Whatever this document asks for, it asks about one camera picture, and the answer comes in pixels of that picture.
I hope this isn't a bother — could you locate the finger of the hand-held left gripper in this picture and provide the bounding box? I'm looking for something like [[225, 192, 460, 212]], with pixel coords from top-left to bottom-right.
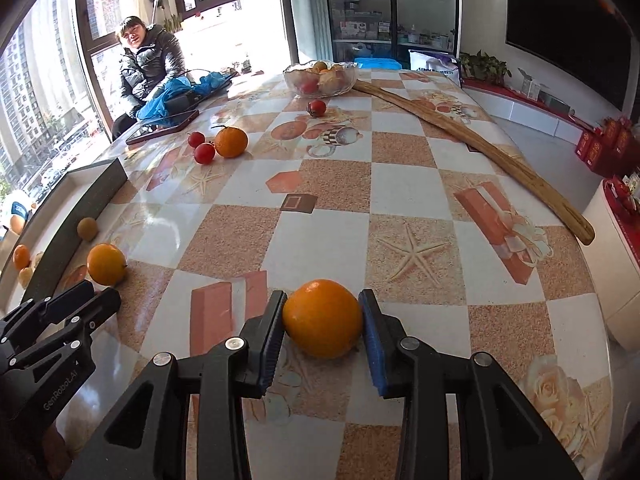
[[0, 280, 96, 361], [0, 287, 122, 426]]

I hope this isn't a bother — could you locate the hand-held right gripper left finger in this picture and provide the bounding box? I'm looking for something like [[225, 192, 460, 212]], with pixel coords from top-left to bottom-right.
[[65, 290, 288, 480]]

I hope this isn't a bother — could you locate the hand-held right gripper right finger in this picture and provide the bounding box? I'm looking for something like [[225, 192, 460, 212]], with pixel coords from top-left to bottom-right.
[[357, 288, 586, 480]]

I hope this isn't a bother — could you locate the dark green cardboard box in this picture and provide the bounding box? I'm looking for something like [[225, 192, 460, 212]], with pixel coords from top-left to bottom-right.
[[0, 157, 130, 311]]

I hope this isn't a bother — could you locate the orange with stem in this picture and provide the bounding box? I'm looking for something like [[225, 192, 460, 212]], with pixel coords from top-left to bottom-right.
[[210, 125, 249, 158]]

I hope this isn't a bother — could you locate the person's left hand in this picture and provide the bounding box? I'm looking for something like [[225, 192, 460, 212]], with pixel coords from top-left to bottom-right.
[[44, 429, 72, 468]]

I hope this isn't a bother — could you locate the white and blue object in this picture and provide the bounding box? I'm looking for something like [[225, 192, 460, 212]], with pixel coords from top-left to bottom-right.
[[0, 190, 38, 236]]

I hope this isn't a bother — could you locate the tablet in red case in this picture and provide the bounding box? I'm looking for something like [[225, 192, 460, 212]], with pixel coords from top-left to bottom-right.
[[125, 109, 200, 146]]

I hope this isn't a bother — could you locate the black device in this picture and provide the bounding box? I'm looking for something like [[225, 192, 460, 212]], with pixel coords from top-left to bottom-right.
[[162, 91, 201, 113]]

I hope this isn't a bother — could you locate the blue plastic bag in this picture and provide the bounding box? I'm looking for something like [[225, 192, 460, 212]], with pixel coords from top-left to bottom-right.
[[136, 72, 233, 122]]

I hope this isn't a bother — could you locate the long wooden stick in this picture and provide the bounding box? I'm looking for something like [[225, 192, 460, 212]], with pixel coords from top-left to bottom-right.
[[352, 79, 596, 247]]

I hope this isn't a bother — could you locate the white round stand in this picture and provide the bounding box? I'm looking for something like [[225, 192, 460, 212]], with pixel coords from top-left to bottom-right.
[[580, 175, 640, 353]]

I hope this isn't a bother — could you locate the dark framed window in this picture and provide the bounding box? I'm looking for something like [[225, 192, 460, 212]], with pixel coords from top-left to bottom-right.
[[0, 0, 296, 221]]

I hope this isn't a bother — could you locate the glass fruit bowl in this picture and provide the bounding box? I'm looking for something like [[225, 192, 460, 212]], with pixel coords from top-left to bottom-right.
[[283, 60, 358, 99]]

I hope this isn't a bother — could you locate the white red low console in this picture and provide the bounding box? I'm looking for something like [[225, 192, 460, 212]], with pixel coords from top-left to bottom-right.
[[460, 77, 608, 143]]

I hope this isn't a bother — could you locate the white printed bag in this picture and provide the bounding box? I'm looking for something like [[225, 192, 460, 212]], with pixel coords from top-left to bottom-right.
[[407, 49, 462, 86]]

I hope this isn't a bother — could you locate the pile of snack packets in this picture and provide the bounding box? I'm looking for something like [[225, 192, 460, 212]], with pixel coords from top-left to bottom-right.
[[602, 170, 640, 221]]

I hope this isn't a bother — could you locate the green potted plant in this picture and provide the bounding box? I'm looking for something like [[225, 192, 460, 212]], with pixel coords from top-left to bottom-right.
[[459, 50, 512, 86]]

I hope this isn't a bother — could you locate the grey device box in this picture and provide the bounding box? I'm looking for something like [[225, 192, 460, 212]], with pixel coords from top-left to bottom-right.
[[542, 95, 573, 115]]

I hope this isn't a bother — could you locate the grey curtain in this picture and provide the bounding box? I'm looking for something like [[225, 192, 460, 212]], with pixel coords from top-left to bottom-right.
[[287, 0, 333, 66]]

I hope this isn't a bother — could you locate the black television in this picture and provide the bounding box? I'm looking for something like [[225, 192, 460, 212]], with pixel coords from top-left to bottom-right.
[[505, 0, 640, 113]]

